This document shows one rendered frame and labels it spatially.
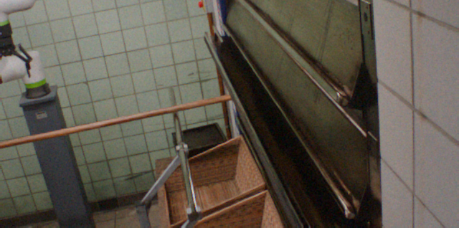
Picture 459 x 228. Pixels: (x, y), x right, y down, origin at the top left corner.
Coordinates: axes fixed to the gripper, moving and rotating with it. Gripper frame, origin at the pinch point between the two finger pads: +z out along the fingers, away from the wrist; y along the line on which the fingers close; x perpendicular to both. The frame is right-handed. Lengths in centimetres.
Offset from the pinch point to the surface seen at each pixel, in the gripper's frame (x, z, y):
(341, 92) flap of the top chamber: 161, -31, -92
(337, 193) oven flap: 156, -5, -92
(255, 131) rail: 110, -1, -86
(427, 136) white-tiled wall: 189, -35, -94
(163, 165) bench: -48, 88, -61
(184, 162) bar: 67, 26, -66
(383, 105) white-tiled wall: 173, -33, -95
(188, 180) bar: 81, 26, -66
